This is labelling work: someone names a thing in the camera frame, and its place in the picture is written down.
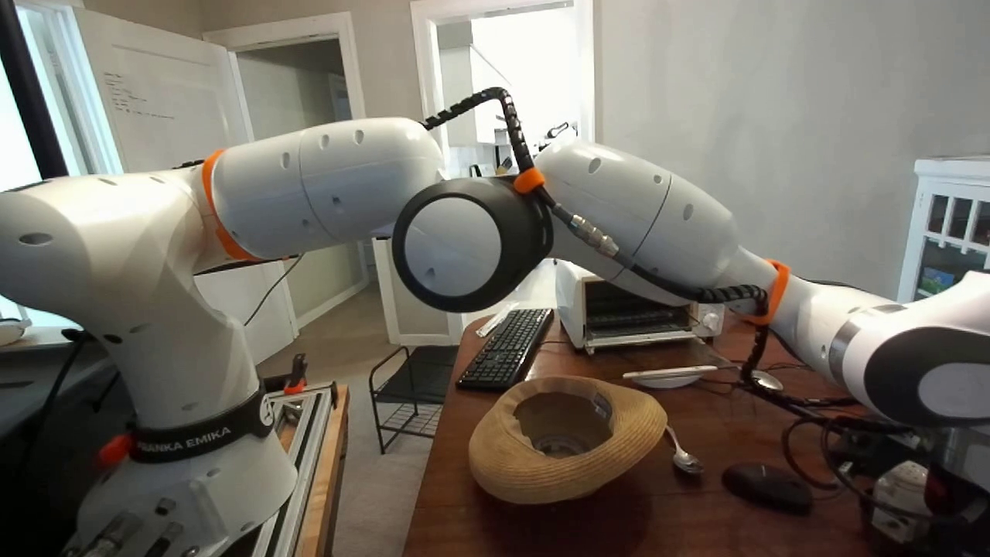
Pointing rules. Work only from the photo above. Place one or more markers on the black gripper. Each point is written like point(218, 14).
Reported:
point(959, 514)

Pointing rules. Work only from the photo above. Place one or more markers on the black computer mouse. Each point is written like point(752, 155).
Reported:
point(767, 486)

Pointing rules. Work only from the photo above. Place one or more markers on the black window post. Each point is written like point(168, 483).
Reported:
point(24, 92)

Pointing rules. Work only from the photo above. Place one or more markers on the aluminium rail frame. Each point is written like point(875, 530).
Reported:
point(310, 451)

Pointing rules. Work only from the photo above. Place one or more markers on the white whiteboard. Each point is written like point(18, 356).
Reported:
point(165, 92)

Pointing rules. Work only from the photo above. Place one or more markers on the black metal chair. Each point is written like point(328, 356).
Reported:
point(418, 376)

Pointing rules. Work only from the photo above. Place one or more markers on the white toaster oven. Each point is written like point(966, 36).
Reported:
point(570, 299)

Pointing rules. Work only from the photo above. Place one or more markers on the wooden base board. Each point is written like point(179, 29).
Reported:
point(328, 495)

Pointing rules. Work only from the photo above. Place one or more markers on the black computer keyboard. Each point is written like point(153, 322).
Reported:
point(504, 350)

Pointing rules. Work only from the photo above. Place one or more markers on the white glass door cabinet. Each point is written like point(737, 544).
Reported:
point(928, 174)

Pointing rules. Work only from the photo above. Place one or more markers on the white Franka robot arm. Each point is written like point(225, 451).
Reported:
point(156, 256)

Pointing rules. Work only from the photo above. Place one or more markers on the small jar white top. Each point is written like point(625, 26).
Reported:
point(897, 495)

